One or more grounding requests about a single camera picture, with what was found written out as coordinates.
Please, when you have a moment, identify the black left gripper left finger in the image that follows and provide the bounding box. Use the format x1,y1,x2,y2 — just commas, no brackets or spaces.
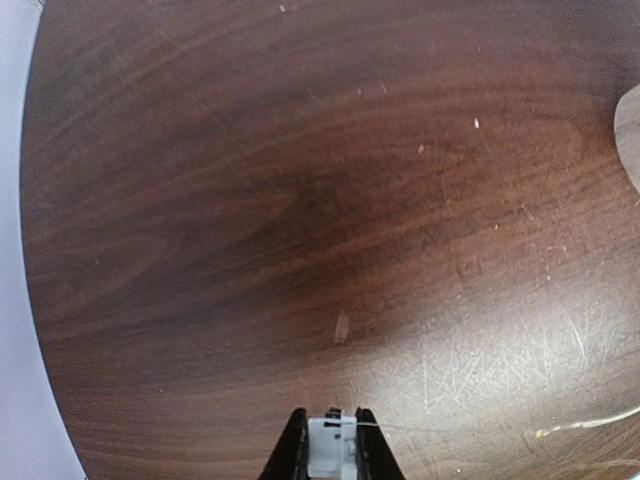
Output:
258,408,309,480

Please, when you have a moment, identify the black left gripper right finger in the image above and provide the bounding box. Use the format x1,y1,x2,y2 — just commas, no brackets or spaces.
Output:
355,408,405,480

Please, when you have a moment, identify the white battery box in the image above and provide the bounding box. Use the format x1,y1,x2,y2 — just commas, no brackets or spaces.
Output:
307,409,358,480

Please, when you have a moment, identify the fairy light wire string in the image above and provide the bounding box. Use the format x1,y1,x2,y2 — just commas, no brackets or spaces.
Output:
357,404,640,439

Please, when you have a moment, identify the small green christmas tree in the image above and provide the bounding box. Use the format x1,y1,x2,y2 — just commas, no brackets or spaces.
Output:
614,85,640,192

